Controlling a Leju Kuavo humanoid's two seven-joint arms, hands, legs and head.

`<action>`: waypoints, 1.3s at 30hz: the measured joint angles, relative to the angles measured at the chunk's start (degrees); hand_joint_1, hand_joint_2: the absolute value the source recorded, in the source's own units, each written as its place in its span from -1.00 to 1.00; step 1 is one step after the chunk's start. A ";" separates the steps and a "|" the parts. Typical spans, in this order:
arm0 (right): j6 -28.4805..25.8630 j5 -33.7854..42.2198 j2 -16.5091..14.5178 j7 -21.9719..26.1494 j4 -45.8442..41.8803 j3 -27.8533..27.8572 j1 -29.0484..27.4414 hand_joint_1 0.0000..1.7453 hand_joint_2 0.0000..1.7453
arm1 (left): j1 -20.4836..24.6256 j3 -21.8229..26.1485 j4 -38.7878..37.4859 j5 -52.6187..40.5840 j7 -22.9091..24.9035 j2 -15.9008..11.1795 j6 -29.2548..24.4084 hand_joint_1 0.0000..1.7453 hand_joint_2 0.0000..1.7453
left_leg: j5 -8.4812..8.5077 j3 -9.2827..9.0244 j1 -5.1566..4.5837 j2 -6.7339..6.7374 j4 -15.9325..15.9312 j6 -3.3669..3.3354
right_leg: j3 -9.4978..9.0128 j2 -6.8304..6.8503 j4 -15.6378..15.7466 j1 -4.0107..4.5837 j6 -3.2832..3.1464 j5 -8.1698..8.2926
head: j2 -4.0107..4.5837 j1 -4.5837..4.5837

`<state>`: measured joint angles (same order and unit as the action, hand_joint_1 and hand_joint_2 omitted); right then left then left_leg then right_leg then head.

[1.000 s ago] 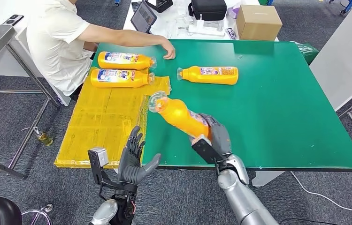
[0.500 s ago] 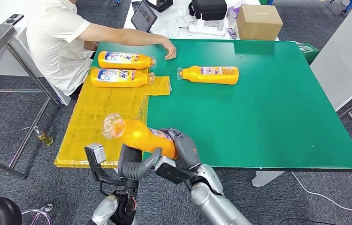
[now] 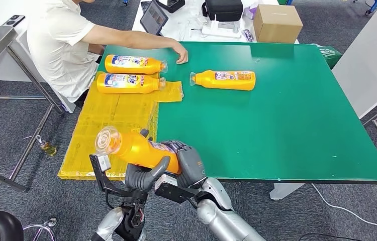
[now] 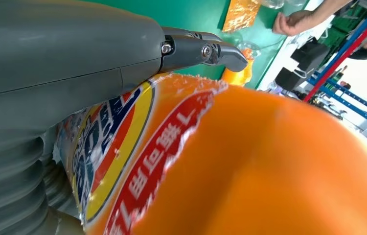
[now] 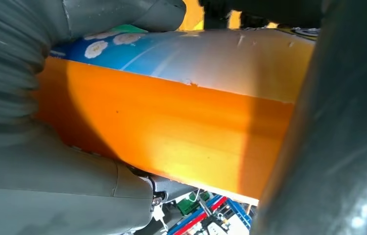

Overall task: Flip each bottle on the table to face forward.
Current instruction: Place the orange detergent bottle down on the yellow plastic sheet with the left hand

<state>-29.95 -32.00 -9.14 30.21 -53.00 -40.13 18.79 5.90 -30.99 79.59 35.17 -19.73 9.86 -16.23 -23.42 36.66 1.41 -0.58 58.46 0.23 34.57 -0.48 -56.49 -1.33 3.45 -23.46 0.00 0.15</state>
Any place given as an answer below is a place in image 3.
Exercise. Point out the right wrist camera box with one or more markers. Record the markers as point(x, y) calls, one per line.
point(172, 191)

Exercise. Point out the blue metal cart frame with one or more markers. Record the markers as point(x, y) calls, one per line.
point(373, 6)

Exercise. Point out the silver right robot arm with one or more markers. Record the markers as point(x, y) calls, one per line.
point(221, 219)

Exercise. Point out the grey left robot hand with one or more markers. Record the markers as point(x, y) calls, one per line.
point(138, 179)

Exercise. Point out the person's right forearm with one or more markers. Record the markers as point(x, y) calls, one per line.
point(148, 40)

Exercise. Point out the green bag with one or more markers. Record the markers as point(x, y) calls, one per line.
point(330, 56)

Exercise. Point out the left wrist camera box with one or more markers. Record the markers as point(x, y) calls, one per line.
point(103, 162)

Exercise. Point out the pale plastic bag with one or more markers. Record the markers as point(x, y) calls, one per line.
point(250, 12)

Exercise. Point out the white table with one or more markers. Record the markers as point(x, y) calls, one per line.
point(182, 31)

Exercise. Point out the orange detergent bottle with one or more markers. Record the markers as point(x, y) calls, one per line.
point(135, 151)
point(135, 69)
point(208, 80)
point(128, 88)

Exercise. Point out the white power strip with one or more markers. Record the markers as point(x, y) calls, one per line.
point(220, 32)

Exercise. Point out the yellow taped cardboard sheet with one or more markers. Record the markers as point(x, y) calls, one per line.
point(108, 113)

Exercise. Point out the brown cardboard box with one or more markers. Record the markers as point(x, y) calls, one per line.
point(276, 25)

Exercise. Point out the small yellow-green bottle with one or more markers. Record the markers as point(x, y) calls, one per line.
point(48, 148)

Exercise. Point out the white chair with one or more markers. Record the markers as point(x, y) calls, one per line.
point(67, 107)

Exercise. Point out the black carry case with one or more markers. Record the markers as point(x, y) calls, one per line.
point(223, 9)

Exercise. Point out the dark tablet on stand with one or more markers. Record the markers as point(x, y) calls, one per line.
point(153, 16)

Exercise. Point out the purple snack packet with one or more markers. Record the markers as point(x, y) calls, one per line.
point(247, 36)

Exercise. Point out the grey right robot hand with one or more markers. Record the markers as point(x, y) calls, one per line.
point(192, 166)

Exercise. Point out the person's right hand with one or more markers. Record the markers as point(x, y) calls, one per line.
point(182, 53)

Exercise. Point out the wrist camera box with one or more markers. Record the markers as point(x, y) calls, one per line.
point(172, 191)
point(103, 162)

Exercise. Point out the person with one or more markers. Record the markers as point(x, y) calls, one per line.
point(55, 46)

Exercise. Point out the black device box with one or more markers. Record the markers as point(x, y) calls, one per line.
point(173, 4)

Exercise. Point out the white table foot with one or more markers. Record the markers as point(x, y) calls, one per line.
point(285, 192)

